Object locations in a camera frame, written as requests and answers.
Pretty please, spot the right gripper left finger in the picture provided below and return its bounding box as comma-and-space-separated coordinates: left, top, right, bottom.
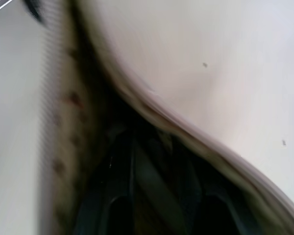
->
88, 127, 138, 235

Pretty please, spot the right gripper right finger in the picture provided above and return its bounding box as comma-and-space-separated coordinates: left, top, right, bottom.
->
137, 133, 206, 235

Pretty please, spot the grey object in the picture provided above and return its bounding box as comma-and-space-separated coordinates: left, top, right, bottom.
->
38, 0, 294, 235

